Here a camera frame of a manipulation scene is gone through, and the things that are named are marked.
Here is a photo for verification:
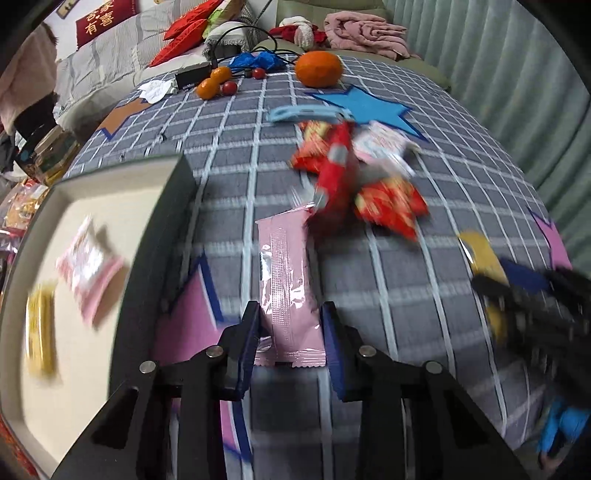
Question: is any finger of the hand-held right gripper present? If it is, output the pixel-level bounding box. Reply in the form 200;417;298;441
471;274;536;324
501;258;555;296

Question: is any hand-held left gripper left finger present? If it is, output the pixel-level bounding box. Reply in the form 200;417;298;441
51;301;262;480

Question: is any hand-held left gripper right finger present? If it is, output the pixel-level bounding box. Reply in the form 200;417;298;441
323;302;532;480

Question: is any yellow snack packet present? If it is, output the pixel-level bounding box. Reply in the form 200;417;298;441
25;284;58;379
457;231;509;342

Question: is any plain pink snack packet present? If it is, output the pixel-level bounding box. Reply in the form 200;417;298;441
255;206;326;370

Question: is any black box with white inside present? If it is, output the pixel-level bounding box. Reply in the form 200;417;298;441
0;154;199;480

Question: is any red puffy snack packet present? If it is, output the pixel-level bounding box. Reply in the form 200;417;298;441
353;178;430;241
291;120;338;174

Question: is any long red snack packet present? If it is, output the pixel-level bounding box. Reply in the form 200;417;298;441
307;122;358;227

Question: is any clear bag of snacks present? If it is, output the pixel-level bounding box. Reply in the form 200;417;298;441
0;180;47;259

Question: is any person's right hand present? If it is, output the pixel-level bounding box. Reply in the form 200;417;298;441
538;397;591;467

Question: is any pink and white snack packet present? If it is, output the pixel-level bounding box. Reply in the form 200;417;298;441
55;217;125;328
353;122;421;178

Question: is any pale green curtain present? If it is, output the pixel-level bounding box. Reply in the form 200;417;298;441
383;0;591;259

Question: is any green armchair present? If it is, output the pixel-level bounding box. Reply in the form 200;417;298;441
252;0;451;93

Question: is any light blue snack packet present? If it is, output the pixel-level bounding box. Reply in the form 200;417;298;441
268;104;352;125

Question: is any crumpled white paper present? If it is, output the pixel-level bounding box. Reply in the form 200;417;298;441
139;79;178;103

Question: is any black power adapter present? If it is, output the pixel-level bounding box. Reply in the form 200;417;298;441
174;65;213;90

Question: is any stack of boxes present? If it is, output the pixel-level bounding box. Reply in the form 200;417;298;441
14;124;79;185

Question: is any large orange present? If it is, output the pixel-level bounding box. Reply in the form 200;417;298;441
294;51;343;88

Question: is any blue plastic bag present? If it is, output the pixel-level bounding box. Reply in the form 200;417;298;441
229;51;287;72

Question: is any pink blanket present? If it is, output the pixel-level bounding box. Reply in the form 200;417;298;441
323;11;409;61

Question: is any grey striped sofa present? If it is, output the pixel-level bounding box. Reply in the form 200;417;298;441
55;4;208;121

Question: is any white and red plush toy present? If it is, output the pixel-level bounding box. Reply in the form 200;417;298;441
268;16;328;49

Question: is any green and white printed pillow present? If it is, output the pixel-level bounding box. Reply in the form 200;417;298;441
203;0;245;38

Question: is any dark red cushion gold print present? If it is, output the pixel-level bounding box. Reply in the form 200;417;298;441
75;0;139;47

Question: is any black cable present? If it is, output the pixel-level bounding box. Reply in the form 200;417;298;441
203;23;296;70

